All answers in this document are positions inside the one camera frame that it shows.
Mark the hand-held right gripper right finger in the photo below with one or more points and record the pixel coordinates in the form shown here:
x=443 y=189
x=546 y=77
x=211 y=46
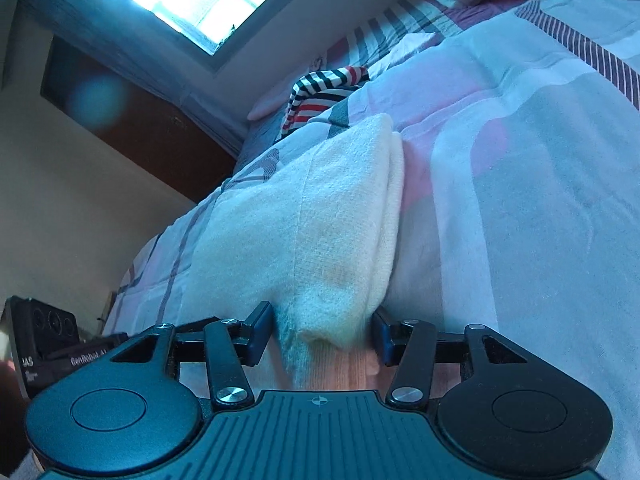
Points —
x=381 y=337

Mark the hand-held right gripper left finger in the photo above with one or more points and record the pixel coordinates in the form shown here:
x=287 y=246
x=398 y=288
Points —
x=260 y=332

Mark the cream knitted garment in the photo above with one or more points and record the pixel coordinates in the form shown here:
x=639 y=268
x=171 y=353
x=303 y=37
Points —
x=310 y=240

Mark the pink pillow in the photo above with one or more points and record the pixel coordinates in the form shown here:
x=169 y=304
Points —
x=270 y=106

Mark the brown wooden door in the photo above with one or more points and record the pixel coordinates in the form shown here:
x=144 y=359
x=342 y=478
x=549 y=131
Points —
x=135 y=125

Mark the striped garment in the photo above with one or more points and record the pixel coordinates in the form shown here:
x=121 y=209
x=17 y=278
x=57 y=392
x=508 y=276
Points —
x=320 y=92

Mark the grey curtain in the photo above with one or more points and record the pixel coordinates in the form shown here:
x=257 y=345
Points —
x=150 y=80

